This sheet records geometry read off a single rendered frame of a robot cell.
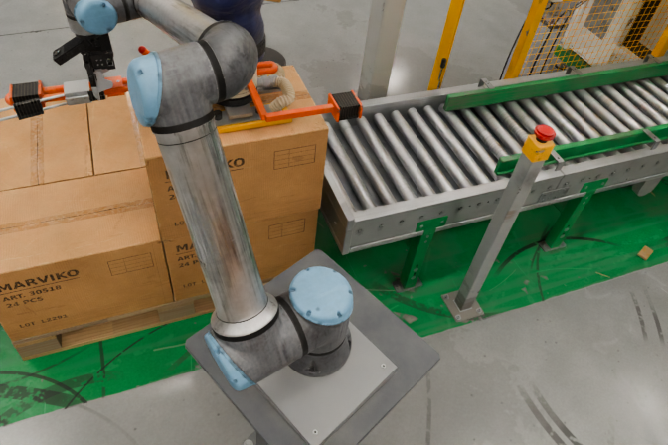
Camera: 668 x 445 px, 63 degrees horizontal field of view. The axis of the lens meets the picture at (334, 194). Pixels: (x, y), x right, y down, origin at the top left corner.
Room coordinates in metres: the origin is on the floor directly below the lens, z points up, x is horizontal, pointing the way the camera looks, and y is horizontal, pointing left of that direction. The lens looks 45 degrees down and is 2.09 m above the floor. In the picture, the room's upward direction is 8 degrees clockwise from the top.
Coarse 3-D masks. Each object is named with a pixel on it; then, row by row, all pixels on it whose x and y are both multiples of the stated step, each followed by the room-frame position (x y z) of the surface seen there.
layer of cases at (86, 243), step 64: (0, 128) 1.64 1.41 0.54; (64, 128) 1.70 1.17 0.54; (128, 128) 1.75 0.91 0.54; (0, 192) 1.30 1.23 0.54; (64, 192) 1.34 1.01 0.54; (128, 192) 1.39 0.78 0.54; (0, 256) 1.02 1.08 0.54; (64, 256) 1.05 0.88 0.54; (128, 256) 1.13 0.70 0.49; (192, 256) 1.22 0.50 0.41; (256, 256) 1.33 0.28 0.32; (0, 320) 0.92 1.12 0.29; (64, 320) 1.00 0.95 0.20
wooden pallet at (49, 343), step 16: (176, 304) 1.18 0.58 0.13; (192, 304) 1.21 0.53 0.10; (208, 304) 1.26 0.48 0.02; (112, 320) 1.07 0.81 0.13; (128, 320) 1.14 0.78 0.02; (144, 320) 1.15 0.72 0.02; (160, 320) 1.15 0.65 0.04; (176, 320) 1.18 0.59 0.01; (48, 336) 0.97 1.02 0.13; (64, 336) 1.03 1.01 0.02; (80, 336) 1.04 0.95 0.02; (96, 336) 1.05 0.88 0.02; (112, 336) 1.06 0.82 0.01; (32, 352) 0.93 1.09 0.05; (48, 352) 0.96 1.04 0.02
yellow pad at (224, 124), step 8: (264, 104) 1.48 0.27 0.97; (216, 112) 1.37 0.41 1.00; (224, 112) 1.41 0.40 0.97; (256, 112) 1.42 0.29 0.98; (216, 120) 1.36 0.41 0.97; (224, 120) 1.37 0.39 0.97; (232, 120) 1.37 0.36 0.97; (240, 120) 1.38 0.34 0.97; (248, 120) 1.38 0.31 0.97; (256, 120) 1.39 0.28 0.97; (264, 120) 1.40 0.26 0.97; (280, 120) 1.42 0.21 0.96; (288, 120) 1.43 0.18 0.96; (224, 128) 1.33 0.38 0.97; (232, 128) 1.34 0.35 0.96; (240, 128) 1.35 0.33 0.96; (248, 128) 1.37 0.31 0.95
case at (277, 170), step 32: (256, 128) 1.38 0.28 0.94; (288, 128) 1.40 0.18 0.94; (320, 128) 1.43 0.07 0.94; (160, 160) 1.19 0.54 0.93; (256, 160) 1.32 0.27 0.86; (288, 160) 1.37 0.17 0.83; (320, 160) 1.42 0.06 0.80; (160, 192) 1.18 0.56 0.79; (256, 192) 1.32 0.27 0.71; (288, 192) 1.38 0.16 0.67; (320, 192) 1.43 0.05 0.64; (160, 224) 1.17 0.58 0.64
